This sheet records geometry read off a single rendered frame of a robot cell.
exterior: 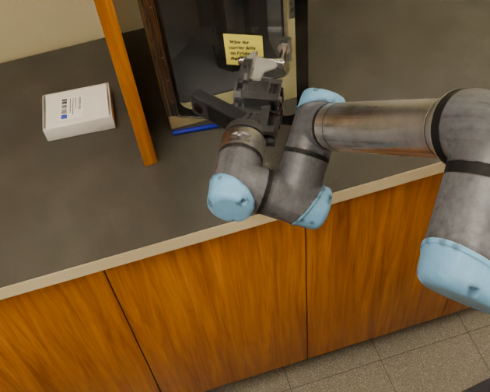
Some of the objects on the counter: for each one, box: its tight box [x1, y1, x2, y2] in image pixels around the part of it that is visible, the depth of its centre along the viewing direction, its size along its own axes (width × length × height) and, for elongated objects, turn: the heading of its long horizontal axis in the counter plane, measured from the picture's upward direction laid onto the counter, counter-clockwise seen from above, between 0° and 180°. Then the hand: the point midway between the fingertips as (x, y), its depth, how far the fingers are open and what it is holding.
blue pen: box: [172, 123, 219, 135], centre depth 149 cm, size 1×14×1 cm, turn 103°
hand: (251, 61), depth 123 cm, fingers closed, pressing on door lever
